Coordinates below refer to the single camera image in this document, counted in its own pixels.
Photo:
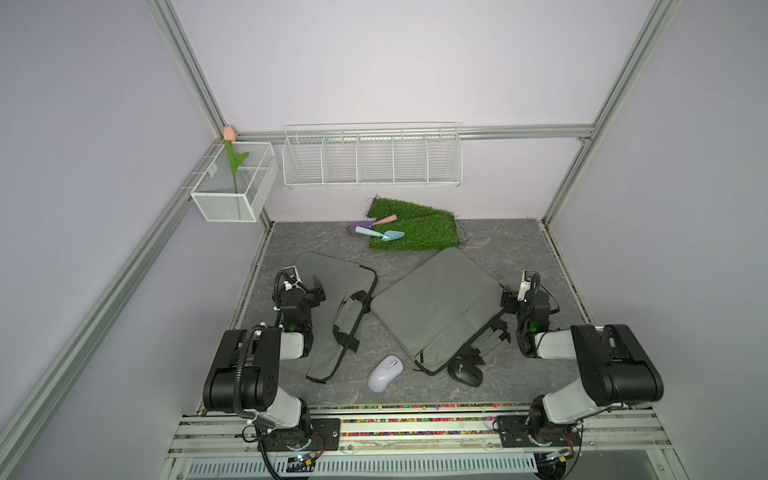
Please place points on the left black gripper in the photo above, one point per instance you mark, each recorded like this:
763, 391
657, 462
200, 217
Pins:
315, 295

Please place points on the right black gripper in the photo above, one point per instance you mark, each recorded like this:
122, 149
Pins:
509, 300

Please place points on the grey laptop bag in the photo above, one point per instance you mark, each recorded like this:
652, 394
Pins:
348, 288
445, 309

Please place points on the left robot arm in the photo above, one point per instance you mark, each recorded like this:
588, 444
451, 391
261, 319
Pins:
244, 376

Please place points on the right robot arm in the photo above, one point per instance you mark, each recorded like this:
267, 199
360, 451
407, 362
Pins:
614, 370

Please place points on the black computer mouse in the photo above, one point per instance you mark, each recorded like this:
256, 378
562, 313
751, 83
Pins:
465, 372

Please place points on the white computer mouse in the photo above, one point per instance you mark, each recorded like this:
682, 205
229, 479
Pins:
381, 377

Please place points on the purple pink garden trowel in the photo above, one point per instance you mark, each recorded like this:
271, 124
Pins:
369, 224

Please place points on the teal garden trowel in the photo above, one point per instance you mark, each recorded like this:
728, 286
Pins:
387, 236

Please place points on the small white mesh basket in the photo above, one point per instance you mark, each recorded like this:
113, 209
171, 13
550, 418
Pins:
213, 192

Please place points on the green artificial grass mat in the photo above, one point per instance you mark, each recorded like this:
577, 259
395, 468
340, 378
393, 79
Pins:
425, 228

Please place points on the pink artificial tulip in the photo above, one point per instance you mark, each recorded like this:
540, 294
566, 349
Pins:
235, 159

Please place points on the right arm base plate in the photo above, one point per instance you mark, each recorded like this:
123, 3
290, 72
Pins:
517, 431

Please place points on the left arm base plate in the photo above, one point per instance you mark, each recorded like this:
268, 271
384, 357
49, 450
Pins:
322, 434

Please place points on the aluminium front rail frame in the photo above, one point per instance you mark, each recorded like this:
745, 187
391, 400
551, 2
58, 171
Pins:
621, 444

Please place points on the long white wire basket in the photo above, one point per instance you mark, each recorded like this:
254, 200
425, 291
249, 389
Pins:
392, 162

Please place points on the white vented cable duct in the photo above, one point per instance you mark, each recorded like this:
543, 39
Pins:
340, 466

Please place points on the aluminium wall rail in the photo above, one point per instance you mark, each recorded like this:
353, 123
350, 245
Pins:
402, 129

